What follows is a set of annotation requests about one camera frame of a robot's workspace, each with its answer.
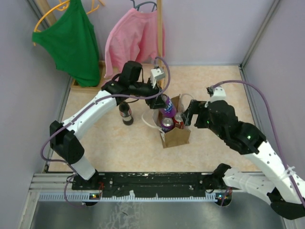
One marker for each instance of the cola glass bottle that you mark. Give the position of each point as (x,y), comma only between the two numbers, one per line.
(126,113)

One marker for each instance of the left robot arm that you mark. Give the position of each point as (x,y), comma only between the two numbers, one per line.
(66,136)

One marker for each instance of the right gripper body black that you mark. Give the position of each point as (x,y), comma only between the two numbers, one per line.
(203,119)

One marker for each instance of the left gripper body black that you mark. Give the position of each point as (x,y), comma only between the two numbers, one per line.
(144,89)

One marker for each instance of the pink t-shirt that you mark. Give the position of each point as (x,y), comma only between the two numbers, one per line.
(133,38)

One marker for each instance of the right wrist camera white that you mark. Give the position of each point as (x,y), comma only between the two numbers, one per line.
(216,94)

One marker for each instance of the grey clothes hanger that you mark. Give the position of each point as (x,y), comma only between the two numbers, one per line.
(137,7)

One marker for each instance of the aluminium frame rail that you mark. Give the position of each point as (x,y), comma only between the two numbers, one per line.
(49,181)

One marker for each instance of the wooden clothes rack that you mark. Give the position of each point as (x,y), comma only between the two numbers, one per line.
(160,35)

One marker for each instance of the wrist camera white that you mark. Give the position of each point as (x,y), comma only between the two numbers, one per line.
(156,74)
(216,94)

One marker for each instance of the green tank top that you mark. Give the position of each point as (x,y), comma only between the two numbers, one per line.
(72,44)

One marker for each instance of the red soda can front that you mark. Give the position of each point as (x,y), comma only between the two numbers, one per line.
(178,120)

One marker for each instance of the purple soda can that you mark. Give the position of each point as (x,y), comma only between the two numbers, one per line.
(167,124)
(170,110)

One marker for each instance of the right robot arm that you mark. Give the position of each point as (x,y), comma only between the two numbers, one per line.
(282,190)

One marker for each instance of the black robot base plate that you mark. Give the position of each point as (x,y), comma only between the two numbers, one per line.
(163,186)

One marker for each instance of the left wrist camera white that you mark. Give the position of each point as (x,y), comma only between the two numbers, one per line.
(156,74)

